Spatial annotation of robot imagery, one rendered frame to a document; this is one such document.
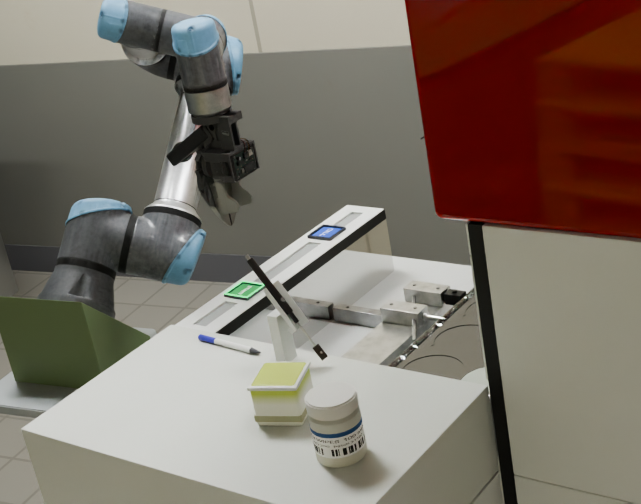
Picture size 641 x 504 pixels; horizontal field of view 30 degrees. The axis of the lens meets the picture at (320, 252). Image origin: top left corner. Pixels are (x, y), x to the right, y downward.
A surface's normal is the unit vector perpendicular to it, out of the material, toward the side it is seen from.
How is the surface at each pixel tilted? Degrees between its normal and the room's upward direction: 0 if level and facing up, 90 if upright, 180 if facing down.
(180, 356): 0
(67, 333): 90
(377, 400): 0
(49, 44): 90
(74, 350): 90
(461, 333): 0
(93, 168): 90
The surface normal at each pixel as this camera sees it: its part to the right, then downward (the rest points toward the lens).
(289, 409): -0.27, 0.43
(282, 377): -0.17, -0.90
